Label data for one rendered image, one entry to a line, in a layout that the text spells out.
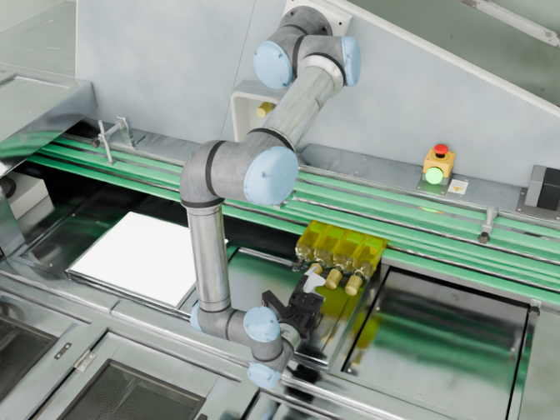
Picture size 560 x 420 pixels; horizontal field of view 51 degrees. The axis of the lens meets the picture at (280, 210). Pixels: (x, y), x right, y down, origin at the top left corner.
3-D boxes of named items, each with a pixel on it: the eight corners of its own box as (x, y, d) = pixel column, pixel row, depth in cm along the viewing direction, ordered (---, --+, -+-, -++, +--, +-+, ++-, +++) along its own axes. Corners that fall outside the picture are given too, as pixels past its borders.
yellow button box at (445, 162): (428, 167, 172) (422, 180, 167) (431, 144, 167) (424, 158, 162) (452, 172, 169) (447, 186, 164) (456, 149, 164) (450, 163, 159)
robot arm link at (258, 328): (222, 321, 131) (232, 353, 138) (267, 333, 126) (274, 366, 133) (239, 297, 137) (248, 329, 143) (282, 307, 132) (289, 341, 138)
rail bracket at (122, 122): (135, 137, 216) (96, 170, 200) (125, 96, 205) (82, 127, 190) (146, 140, 214) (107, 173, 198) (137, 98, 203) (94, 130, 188)
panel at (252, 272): (130, 214, 211) (66, 277, 188) (128, 207, 209) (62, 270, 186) (370, 284, 178) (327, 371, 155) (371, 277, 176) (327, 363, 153)
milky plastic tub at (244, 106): (248, 141, 196) (236, 154, 190) (242, 78, 182) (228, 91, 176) (296, 151, 190) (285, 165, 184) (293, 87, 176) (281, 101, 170)
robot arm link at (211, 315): (157, 144, 118) (185, 342, 139) (202, 150, 113) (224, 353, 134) (190, 127, 127) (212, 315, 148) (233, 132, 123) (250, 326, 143)
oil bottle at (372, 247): (373, 232, 178) (349, 278, 164) (375, 217, 175) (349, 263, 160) (392, 237, 176) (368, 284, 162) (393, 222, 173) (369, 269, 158)
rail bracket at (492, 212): (484, 211, 157) (473, 242, 148) (488, 189, 153) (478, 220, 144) (499, 215, 156) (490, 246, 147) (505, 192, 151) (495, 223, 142)
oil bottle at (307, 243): (321, 217, 185) (292, 262, 170) (321, 204, 181) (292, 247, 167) (338, 222, 183) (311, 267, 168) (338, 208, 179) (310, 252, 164)
